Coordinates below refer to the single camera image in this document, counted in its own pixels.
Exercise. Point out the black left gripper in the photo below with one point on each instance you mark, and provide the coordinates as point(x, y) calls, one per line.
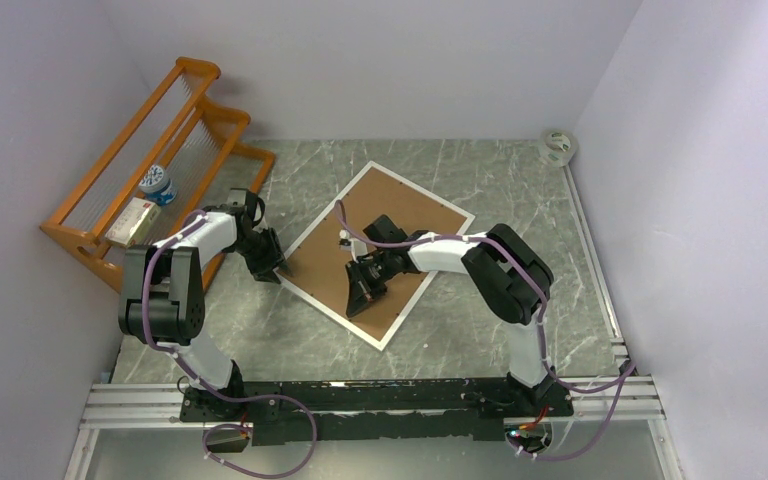
point(263, 269)

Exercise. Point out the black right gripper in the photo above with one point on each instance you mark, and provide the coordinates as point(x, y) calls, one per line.
point(361, 290)

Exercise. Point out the white picture frame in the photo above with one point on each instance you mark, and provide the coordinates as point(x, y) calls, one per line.
point(317, 262)

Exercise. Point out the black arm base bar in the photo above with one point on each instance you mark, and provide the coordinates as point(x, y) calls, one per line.
point(483, 409)

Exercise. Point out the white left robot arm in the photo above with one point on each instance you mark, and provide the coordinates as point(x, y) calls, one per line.
point(163, 302)

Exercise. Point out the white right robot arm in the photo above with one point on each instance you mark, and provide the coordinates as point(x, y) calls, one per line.
point(512, 279)

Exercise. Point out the orange wooden rack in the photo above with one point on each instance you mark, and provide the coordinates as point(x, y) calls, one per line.
point(180, 129)

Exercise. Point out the white red small box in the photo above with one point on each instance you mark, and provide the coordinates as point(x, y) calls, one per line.
point(133, 223)

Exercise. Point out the blue white round tin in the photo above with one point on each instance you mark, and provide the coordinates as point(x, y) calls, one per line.
point(157, 186)

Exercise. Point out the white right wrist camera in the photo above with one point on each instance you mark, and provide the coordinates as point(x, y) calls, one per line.
point(355, 247)

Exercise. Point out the aluminium rail frame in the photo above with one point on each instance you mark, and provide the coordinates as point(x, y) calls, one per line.
point(157, 407)

